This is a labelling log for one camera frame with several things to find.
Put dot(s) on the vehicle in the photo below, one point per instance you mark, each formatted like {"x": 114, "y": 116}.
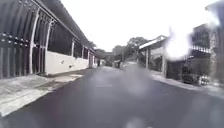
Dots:
{"x": 116, "y": 63}

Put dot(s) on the group of trees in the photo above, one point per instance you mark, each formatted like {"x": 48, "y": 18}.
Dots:
{"x": 133, "y": 45}

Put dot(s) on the dark grey asphalt road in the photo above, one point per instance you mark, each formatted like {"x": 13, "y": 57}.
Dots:
{"x": 106, "y": 100}

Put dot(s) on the building with pale roof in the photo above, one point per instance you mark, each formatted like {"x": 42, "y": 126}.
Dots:
{"x": 153, "y": 53}

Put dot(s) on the building with dark barred fence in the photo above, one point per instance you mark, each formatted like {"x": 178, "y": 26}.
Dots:
{"x": 63, "y": 43}

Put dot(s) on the grey concrete pavement strip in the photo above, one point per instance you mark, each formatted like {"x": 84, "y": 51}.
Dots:
{"x": 180, "y": 83}

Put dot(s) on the dark building with railing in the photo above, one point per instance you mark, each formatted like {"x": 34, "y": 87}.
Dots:
{"x": 193, "y": 63}

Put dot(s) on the pale concrete pavement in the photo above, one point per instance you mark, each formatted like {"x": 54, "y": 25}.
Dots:
{"x": 23, "y": 91}

